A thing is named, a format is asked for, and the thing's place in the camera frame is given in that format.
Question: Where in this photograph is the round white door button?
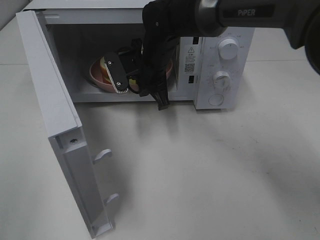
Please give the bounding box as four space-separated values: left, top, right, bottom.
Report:
208 94 224 106

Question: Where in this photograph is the white microwave door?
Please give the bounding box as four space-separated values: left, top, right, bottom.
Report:
16 10 119 238

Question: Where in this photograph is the pink round plate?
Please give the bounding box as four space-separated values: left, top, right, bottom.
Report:
89 57 174 93

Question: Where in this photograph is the white warning label sticker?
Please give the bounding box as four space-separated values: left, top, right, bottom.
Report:
183 44 199 75

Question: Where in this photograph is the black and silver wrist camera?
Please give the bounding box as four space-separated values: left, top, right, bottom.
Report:
103 52 129 94

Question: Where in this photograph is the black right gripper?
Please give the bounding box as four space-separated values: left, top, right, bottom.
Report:
117 38 170 111

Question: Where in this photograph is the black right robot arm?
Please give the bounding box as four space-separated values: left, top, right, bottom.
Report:
115 0 320 110

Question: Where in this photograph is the white microwave oven body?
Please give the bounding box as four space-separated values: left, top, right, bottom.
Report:
17 0 254 110

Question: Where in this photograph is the white round knob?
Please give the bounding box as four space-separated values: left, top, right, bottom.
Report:
217 38 239 60
213 71 231 90

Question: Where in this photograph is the white bread sandwich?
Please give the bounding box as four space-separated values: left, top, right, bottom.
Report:
99 57 111 85

